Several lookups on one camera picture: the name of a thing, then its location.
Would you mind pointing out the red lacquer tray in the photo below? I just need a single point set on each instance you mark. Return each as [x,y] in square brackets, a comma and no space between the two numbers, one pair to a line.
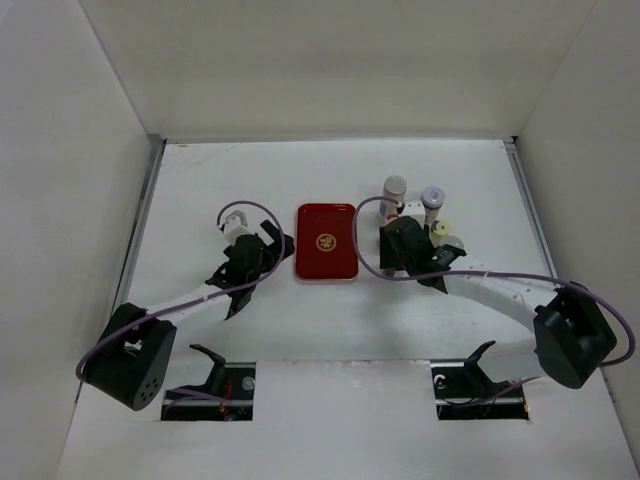
[323,242]

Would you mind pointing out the grey-cap blue-label bottle front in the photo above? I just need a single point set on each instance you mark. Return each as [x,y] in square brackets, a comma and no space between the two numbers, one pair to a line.
[455,245]

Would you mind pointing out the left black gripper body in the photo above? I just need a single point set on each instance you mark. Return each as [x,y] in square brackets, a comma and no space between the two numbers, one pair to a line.
[270,255]

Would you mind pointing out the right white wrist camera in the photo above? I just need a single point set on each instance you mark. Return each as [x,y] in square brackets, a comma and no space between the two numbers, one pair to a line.
[414,209]

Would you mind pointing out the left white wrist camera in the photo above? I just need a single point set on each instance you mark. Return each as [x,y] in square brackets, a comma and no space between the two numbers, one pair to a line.
[235,225]

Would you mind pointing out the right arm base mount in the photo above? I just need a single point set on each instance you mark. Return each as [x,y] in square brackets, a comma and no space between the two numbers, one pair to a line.
[464,392]

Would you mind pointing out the yellow-lid spice bottle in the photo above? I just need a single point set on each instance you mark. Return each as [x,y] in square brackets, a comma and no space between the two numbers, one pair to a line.
[438,231]

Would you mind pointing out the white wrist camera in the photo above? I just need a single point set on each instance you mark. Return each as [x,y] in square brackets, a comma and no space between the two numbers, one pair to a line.
[235,225]
[414,209]

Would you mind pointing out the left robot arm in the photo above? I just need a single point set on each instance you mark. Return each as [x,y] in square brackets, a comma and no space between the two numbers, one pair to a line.
[130,360]

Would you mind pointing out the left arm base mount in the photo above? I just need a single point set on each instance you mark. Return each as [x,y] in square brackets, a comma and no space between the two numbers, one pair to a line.
[226,395]

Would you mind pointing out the pink-lid spice bottle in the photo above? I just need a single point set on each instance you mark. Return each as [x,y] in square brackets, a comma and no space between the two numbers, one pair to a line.
[390,218]

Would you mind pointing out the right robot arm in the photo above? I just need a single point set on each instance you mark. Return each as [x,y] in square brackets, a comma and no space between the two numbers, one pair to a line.
[570,337]

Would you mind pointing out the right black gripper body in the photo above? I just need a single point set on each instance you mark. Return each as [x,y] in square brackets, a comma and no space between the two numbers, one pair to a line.
[389,256]

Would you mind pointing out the tall grey-cap blue-label bottle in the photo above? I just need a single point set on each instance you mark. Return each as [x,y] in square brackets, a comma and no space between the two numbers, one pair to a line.
[393,192]

